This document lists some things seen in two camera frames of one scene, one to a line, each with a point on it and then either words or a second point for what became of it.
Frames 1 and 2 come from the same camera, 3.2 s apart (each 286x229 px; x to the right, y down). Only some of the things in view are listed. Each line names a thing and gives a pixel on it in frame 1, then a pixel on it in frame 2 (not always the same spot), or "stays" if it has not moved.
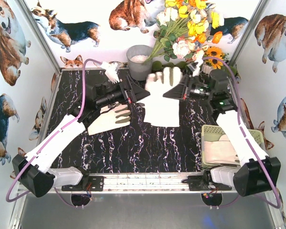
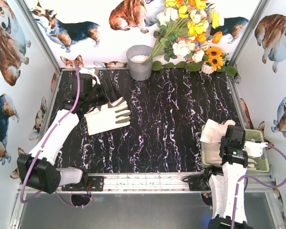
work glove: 159,110 to 214,132
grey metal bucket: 137,55 stays
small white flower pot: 206,68 stays
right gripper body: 184,86 to 225,148
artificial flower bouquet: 186,29 stays
